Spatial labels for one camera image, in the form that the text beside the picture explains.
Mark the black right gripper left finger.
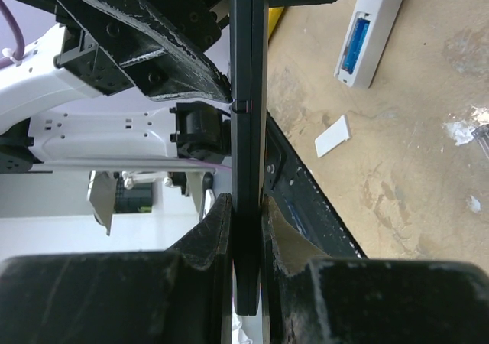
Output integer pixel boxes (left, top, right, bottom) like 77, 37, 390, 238
1, 193, 232, 343

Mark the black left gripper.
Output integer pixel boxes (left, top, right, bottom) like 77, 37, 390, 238
0, 0, 232, 104

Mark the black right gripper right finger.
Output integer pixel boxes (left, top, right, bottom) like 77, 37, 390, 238
262, 199, 488, 343

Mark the black remote control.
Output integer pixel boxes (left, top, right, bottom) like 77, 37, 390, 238
230, 0, 268, 316

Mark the white remote control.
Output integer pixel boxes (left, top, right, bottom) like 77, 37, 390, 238
334, 0, 403, 89

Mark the white battery cover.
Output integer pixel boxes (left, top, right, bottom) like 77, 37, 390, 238
315, 115, 351, 158

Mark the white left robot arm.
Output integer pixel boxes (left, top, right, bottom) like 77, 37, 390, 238
1, 0, 338, 176

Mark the yellow chips bag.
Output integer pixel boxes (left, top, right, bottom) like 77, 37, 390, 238
268, 7, 285, 40

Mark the blue battery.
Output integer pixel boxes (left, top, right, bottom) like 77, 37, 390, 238
342, 18, 371, 74

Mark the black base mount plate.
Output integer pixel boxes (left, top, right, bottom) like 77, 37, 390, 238
264, 114, 367, 258

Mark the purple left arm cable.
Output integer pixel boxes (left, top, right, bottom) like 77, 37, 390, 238
0, 0, 26, 68

